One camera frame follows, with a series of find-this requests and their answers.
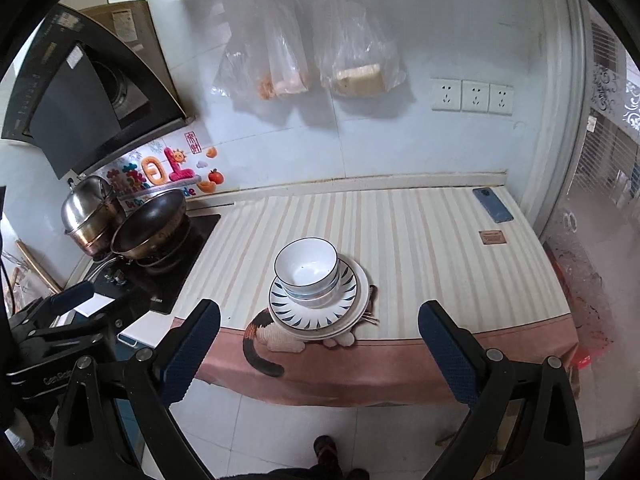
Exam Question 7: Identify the colourful wall sticker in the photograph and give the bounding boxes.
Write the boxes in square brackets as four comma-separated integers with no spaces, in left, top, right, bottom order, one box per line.
[102,142,226,201]

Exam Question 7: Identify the clear plastic bag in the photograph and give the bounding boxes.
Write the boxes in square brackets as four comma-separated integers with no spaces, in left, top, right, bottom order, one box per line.
[212,30,273,111]
[312,0,407,100]
[257,0,311,98]

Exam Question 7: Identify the white plate with blue leaves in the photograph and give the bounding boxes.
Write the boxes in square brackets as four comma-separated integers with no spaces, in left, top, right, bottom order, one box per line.
[268,257,360,332]

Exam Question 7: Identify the white bowl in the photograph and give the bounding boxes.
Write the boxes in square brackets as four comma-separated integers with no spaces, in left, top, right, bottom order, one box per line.
[282,255,354,308]
[273,238,341,297]

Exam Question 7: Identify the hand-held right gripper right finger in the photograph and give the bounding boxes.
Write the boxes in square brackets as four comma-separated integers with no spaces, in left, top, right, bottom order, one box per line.
[417,300,586,480]

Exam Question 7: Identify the blue smartphone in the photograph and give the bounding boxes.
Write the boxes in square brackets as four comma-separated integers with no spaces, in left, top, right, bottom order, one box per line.
[472,187,515,224]

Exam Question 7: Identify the white wall socket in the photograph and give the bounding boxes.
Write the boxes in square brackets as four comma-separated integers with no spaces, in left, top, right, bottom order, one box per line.
[432,77,463,112]
[461,80,491,113]
[488,82,515,117]

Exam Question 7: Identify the white floral plate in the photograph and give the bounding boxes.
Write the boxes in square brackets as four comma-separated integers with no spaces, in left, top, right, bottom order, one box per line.
[270,265,372,338]

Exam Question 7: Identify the frosted glass door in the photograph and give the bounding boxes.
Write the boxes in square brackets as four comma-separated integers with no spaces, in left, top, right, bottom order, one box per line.
[535,0,640,451]

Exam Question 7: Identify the person's shoe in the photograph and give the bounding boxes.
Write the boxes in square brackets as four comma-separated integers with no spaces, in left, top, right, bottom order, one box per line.
[312,435,343,471]

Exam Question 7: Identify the steel pot with lid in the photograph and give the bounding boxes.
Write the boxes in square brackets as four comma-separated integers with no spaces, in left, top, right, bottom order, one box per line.
[60,175,126,256]

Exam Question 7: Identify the wooden stick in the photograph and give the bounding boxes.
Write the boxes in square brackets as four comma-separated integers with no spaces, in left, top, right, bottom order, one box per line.
[15,240,63,293]

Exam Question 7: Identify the striped tablecloth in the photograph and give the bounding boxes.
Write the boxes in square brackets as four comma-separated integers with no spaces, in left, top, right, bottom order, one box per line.
[167,185,581,408]

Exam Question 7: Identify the dark wok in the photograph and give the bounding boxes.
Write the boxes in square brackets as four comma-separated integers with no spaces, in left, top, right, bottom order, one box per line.
[110,188,190,262]

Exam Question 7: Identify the black range hood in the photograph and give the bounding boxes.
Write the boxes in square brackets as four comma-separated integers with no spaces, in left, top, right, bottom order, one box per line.
[0,0,196,181]

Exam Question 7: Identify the black glass cooktop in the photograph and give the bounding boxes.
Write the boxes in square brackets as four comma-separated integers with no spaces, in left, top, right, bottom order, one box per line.
[82,212,222,316]

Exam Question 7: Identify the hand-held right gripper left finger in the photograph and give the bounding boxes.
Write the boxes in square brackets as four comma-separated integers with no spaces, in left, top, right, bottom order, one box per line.
[50,299,222,480]

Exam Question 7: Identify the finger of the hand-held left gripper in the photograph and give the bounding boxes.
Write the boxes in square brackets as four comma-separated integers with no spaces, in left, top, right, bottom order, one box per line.
[7,281,97,330]
[17,316,118,356]

